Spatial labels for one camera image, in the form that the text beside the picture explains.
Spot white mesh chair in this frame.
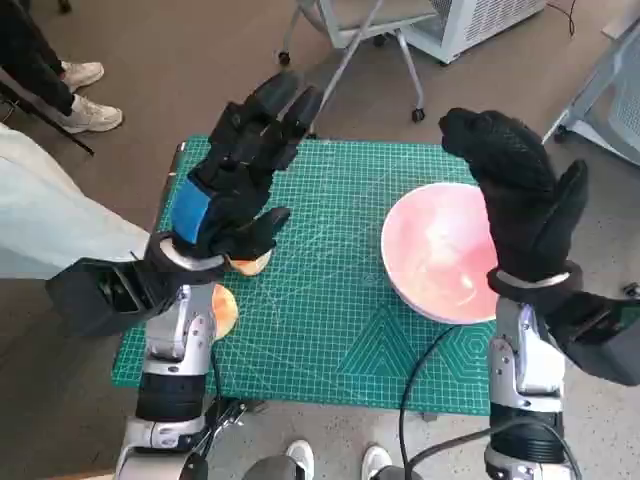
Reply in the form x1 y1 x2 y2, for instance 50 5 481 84
542 22 640 169

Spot round toy bread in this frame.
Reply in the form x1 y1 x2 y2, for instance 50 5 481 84
209 283 240 341

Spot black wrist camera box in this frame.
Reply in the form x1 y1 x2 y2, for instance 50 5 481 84
547 292 640 386
44 257 184 339

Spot grey wheeled office chair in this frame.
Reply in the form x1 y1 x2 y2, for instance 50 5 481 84
277 0 442 140

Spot thin black floor cable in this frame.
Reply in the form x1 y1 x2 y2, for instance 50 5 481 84
547 0 576 36

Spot long striped toy bread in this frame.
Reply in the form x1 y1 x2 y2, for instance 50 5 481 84
224 249 274 276

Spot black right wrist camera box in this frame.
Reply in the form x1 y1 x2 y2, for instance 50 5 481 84
547 292 640 386

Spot black folding table brace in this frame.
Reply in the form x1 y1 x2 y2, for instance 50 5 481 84
214 397 269 429

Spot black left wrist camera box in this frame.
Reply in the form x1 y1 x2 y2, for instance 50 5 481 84
44 257 184 339

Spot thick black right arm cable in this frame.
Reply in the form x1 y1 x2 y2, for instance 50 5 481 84
404 419 584 480

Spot green cutting mat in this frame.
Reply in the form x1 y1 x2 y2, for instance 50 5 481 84
109 133 501 417

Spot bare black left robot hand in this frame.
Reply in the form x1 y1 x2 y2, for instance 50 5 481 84
169 71 325 262

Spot pink bowl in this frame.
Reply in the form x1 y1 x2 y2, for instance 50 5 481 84
381 182 501 325

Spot seated person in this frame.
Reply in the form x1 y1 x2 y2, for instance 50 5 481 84
0 122 154 281

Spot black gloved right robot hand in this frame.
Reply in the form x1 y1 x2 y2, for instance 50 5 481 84
438 107 590 282

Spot white shoe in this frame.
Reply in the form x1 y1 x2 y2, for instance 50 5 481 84
285 439 316 480
360 444 394 480

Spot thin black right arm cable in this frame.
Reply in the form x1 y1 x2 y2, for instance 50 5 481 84
397 327 456 480

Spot standing person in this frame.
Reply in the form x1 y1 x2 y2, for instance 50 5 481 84
0 0 124 135

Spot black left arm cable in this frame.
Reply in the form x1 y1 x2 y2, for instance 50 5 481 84
189 344 246 480

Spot white perforated cabinet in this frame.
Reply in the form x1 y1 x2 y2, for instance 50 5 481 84
402 0 549 65

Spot black slanted stand leg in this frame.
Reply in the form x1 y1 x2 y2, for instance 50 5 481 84
0 67 95 156

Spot white flat sheet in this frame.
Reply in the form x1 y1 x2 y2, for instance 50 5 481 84
601 4 640 39

